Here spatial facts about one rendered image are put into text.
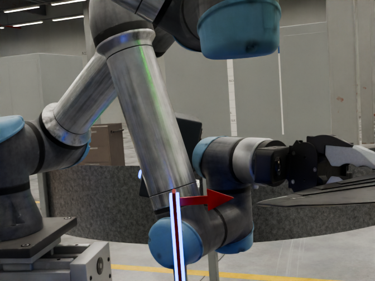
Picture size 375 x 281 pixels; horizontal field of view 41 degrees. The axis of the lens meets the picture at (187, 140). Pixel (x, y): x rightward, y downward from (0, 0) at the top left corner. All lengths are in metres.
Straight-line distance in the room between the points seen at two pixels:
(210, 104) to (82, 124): 5.95
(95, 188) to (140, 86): 1.95
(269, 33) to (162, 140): 0.32
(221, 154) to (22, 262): 0.44
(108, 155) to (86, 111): 6.30
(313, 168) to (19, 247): 0.55
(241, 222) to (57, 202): 2.18
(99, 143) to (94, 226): 4.69
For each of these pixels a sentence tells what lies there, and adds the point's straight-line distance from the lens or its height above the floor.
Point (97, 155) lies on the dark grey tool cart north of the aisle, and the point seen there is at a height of 0.46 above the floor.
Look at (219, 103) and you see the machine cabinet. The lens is 6.92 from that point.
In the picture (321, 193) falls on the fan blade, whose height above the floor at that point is 1.18.
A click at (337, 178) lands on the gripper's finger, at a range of 0.67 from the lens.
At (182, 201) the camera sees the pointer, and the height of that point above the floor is 1.18.
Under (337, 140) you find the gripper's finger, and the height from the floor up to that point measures 1.22.
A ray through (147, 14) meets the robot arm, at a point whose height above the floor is 1.38.
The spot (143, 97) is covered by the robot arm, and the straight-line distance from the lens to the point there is 0.74.
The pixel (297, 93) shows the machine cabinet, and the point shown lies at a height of 1.18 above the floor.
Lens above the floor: 1.30
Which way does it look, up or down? 6 degrees down
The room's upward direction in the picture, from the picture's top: 4 degrees counter-clockwise
